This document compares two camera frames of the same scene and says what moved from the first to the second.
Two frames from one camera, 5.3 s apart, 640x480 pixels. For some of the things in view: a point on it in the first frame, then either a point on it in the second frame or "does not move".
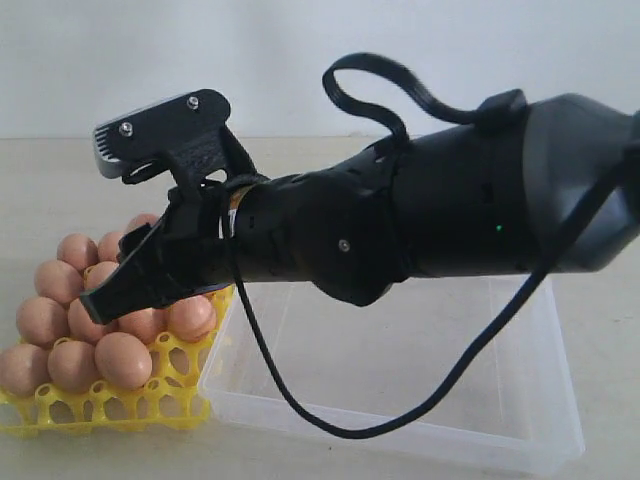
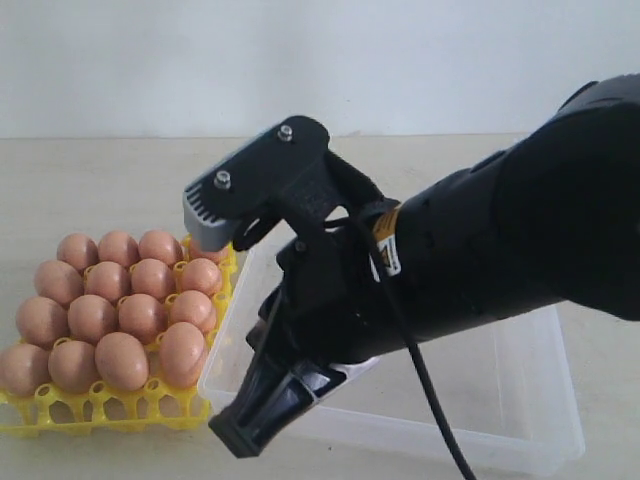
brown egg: x=41 y=321 does not move
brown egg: x=143 y=218 -> x=182 y=349
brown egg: x=73 y=366 does not move
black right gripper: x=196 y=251 -> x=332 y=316
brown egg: x=108 y=245 does not move
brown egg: x=96 y=272 does not move
